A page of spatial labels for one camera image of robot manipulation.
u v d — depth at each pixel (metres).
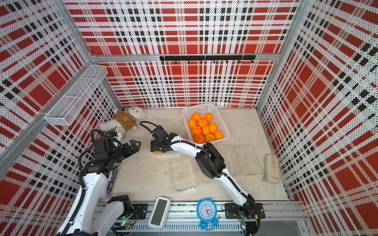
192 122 1.06
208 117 1.08
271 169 0.85
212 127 1.01
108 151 0.59
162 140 0.73
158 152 0.87
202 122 1.07
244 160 0.95
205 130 1.02
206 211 0.72
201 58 0.88
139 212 0.73
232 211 0.74
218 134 0.98
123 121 1.04
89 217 0.43
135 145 0.72
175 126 1.09
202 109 1.11
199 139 0.96
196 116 1.08
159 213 0.70
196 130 1.01
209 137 0.96
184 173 0.87
